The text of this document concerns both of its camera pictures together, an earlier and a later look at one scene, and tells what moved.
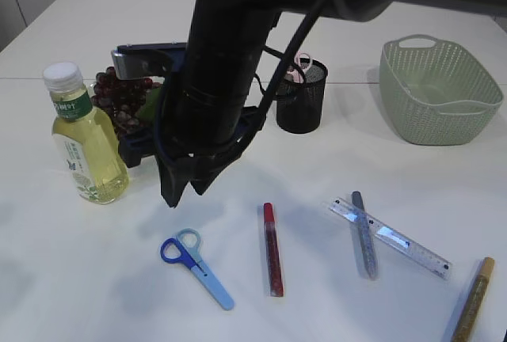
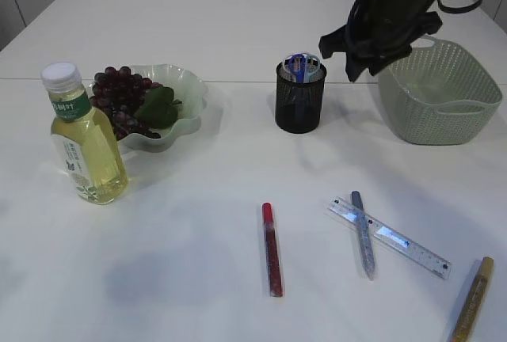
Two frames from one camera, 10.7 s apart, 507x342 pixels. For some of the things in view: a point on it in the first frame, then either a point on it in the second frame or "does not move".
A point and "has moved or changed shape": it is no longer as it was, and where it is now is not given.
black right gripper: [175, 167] -> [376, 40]
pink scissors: [303, 63] has moved or changed shape
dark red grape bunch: [121, 98] does not move
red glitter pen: [273, 252] does not move
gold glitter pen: [470, 314] does not move
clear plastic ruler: [391, 237] does not move
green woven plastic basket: [435, 93] does not move
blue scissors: [183, 248] -> [303, 66]
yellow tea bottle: [85, 137] does not move
